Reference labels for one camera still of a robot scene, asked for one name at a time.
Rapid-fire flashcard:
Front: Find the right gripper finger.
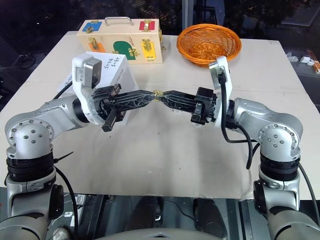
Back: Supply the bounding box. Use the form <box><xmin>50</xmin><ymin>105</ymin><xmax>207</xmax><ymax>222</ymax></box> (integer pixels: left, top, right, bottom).
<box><xmin>159</xmin><ymin>96</ymin><xmax>198</xmax><ymax>115</ymax></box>
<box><xmin>160</xmin><ymin>90</ymin><xmax>199</xmax><ymax>104</ymax></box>

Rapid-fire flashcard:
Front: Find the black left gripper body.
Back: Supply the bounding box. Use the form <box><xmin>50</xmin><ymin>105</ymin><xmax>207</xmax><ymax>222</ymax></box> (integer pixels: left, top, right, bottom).
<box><xmin>91</xmin><ymin>84</ymin><xmax>127</xmax><ymax>133</ymax></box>

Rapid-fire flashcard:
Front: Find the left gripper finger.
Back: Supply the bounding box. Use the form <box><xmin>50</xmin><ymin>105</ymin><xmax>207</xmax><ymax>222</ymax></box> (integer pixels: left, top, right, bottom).
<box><xmin>111</xmin><ymin>89</ymin><xmax>156</xmax><ymax>105</ymax></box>
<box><xmin>112</xmin><ymin>94</ymin><xmax>157</xmax><ymax>112</ymax></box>

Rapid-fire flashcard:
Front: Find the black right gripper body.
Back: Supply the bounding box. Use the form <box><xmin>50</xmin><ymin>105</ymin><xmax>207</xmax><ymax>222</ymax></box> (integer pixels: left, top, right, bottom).
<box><xmin>190</xmin><ymin>86</ymin><xmax>218</xmax><ymax>126</ymax></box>

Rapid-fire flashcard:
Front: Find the white cardboard box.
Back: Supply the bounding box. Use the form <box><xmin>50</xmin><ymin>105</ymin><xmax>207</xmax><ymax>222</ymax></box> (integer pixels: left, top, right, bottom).
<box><xmin>56</xmin><ymin>51</ymin><xmax>137</xmax><ymax>126</ymax></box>

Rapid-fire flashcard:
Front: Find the orange wicker basket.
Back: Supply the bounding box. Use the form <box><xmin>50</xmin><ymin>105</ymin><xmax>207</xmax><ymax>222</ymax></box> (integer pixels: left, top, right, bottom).
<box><xmin>176</xmin><ymin>23</ymin><xmax>243</xmax><ymax>69</ymax></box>

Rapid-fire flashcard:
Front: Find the wooden latch board box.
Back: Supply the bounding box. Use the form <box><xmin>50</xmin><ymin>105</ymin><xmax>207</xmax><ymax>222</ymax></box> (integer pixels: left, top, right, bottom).
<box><xmin>76</xmin><ymin>16</ymin><xmax>167</xmax><ymax>66</ymax></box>

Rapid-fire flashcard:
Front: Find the grey metal pillar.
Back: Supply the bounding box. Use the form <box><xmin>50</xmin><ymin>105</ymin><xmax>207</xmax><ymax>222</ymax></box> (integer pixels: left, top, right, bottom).
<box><xmin>181</xmin><ymin>0</ymin><xmax>195</xmax><ymax>36</ymax></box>

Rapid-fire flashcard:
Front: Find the dark rounded shape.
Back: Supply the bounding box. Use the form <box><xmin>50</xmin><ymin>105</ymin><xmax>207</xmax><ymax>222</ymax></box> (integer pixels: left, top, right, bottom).
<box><xmin>139</xmin><ymin>196</ymin><xmax>164</xmax><ymax>226</ymax></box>
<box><xmin>194</xmin><ymin>197</ymin><xmax>227</xmax><ymax>234</ymax></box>

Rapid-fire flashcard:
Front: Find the black table leg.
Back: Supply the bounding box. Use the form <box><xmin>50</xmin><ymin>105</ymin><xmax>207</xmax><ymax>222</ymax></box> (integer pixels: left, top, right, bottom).
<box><xmin>237</xmin><ymin>198</ymin><xmax>255</xmax><ymax>240</ymax></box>
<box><xmin>86</xmin><ymin>194</ymin><xmax>106</xmax><ymax>240</ymax></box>

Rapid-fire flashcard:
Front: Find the orange brown floor box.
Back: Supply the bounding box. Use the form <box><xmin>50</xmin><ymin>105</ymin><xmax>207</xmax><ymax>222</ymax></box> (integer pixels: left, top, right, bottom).
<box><xmin>306</xmin><ymin>49</ymin><xmax>320</xmax><ymax>74</ymax></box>

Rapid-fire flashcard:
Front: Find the white power strip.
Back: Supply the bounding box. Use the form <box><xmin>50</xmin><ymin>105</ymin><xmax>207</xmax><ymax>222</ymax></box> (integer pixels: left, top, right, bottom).
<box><xmin>62</xmin><ymin>194</ymin><xmax>85</xmax><ymax>226</ymax></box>

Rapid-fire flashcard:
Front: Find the grey robot torso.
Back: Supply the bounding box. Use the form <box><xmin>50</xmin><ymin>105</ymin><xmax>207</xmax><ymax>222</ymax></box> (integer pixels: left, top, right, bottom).
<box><xmin>91</xmin><ymin>226</ymin><xmax>227</xmax><ymax>240</ymax></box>

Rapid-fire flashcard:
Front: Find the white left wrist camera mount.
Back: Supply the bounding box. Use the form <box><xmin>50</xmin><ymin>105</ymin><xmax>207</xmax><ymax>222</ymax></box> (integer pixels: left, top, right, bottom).
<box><xmin>71</xmin><ymin>52</ymin><xmax>106</xmax><ymax>126</ymax></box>

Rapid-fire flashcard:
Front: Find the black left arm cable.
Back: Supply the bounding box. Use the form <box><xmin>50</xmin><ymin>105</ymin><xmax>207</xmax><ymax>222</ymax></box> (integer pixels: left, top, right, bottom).
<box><xmin>52</xmin><ymin>79</ymin><xmax>80</xmax><ymax>240</ymax></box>

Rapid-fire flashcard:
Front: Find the black cable tie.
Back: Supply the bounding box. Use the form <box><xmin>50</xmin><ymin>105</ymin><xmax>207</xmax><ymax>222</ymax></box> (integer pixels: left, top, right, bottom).
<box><xmin>52</xmin><ymin>150</ymin><xmax>75</xmax><ymax>165</ymax></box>

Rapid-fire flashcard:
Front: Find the black coiled floor cable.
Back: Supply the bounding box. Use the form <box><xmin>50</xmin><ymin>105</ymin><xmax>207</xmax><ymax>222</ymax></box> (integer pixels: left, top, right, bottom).
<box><xmin>18</xmin><ymin>52</ymin><xmax>37</xmax><ymax>71</ymax></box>

